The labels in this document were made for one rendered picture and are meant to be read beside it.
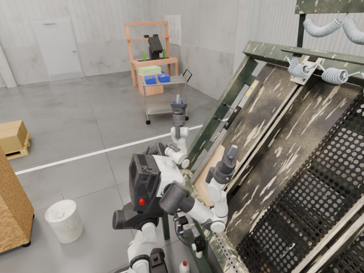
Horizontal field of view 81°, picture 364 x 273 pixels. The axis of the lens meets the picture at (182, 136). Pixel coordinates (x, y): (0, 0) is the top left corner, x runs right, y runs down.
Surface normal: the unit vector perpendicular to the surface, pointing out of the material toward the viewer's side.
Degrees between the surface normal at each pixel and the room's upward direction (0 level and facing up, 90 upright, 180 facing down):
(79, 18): 90
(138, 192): 90
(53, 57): 90
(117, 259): 0
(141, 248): 90
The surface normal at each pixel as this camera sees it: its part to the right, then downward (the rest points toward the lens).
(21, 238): 0.44, 0.43
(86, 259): -0.03, -0.87
